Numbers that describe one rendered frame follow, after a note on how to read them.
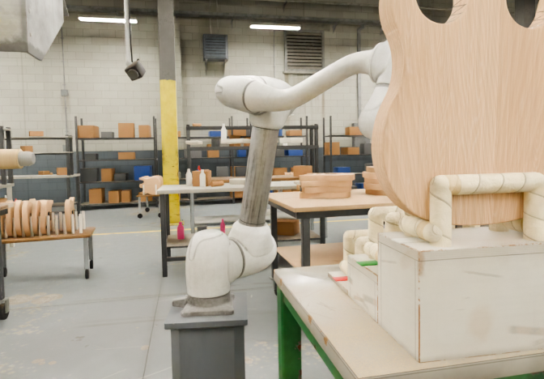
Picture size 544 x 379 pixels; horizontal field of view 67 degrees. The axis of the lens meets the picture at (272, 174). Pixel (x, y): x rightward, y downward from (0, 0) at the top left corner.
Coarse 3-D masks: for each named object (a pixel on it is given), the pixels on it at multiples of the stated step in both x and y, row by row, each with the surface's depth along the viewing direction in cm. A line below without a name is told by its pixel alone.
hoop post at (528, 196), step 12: (528, 192) 67; (540, 192) 66; (528, 204) 67; (540, 204) 66; (528, 216) 67; (540, 216) 66; (528, 228) 67; (540, 228) 66; (528, 240) 67; (540, 240) 66
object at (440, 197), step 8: (432, 192) 64; (440, 192) 63; (448, 192) 63; (432, 200) 64; (440, 200) 63; (448, 200) 63; (432, 208) 64; (440, 208) 63; (448, 208) 63; (432, 216) 64; (440, 216) 63; (448, 216) 63; (440, 224) 63; (448, 224) 63; (448, 232) 63; (440, 240) 63; (448, 240) 63
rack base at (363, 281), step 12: (348, 264) 91; (348, 276) 91; (360, 276) 84; (372, 276) 78; (348, 288) 92; (360, 288) 84; (372, 288) 78; (360, 300) 85; (372, 300) 79; (372, 312) 79
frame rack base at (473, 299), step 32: (384, 256) 73; (416, 256) 62; (448, 256) 62; (480, 256) 63; (512, 256) 64; (384, 288) 73; (416, 288) 62; (448, 288) 62; (480, 288) 63; (512, 288) 64; (384, 320) 74; (416, 320) 63; (448, 320) 63; (480, 320) 64; (512, 320) 65; (416, 352) 63; (448, 352) 63; (480, 352) 64
